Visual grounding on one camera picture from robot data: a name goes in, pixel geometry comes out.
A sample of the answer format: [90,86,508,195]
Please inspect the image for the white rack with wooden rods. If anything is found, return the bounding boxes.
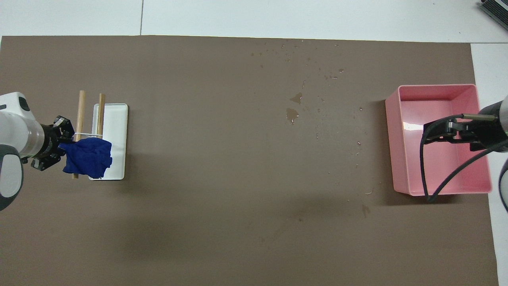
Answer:
[71,90,129,181]

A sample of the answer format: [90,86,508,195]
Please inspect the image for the brown table mat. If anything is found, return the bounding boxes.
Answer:
[0,35,500,286]

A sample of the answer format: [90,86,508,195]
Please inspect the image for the blue towel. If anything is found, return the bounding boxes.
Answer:
[59,137,114,179]

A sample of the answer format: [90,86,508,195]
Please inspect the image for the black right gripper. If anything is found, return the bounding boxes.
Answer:
[426,117,506,152]

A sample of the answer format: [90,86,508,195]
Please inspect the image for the grey keyboard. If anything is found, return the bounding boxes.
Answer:
[478,0,508,30]

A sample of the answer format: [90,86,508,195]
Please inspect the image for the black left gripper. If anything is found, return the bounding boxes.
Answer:
[31,115,76,172]

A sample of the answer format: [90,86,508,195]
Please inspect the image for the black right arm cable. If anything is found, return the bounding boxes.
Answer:
[420,113,508,203]

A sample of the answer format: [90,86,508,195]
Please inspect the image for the pink plastic bin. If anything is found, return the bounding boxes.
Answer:
[385,84,493,197]

